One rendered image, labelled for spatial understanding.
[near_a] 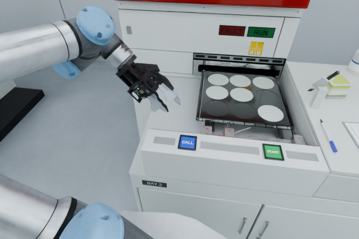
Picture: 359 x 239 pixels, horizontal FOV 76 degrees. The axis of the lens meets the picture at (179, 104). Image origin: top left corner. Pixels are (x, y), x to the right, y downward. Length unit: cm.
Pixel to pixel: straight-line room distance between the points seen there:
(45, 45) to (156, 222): 55
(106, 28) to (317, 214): 89
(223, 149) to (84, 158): 148
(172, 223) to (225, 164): 23
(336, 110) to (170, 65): 77
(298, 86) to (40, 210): 96
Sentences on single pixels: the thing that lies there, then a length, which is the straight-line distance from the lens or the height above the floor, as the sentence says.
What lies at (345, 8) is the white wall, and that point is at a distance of 293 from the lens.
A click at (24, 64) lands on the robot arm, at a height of 132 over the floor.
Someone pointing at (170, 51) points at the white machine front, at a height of 97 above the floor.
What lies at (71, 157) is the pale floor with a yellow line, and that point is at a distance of 209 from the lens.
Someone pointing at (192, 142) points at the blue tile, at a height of 96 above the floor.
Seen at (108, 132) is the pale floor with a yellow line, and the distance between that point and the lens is 217.
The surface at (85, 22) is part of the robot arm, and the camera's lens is 50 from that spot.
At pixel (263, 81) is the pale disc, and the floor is 90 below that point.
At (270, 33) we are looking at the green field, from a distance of 116.
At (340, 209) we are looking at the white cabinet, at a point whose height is 77.
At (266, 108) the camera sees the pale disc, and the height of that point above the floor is 90.
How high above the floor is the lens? 152
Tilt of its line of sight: 40 degrees down
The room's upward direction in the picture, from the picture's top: straight up
